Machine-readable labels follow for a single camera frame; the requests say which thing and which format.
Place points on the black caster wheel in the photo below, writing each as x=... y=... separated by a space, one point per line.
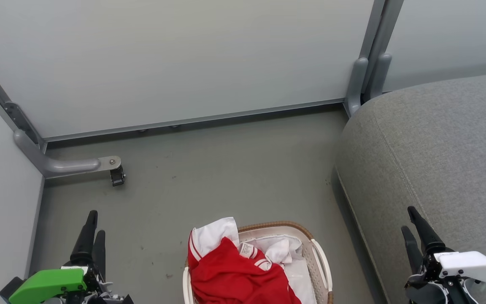
x=117 y=177

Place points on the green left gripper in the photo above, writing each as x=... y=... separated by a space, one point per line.
x=49 y=283

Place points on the red and white shirt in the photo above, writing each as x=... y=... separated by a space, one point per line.
x=230 y=278

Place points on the white clothes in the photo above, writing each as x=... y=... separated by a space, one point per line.
x=300 y=278

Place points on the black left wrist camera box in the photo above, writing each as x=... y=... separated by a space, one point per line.
x=10 y=289

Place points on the long grey partition foot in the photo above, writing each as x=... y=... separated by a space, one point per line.
x=57 y=164

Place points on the grey partition bottom rail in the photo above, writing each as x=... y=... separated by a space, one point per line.
x=192 y=120

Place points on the white laundry basket brown rim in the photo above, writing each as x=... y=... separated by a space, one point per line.
x=319 y=261

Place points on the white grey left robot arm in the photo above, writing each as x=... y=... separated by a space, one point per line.
x=116 y=299

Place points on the grey fabric sofa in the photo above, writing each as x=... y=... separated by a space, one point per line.
x=437 y=147

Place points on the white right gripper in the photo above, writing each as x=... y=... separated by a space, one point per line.
x=471 y=265

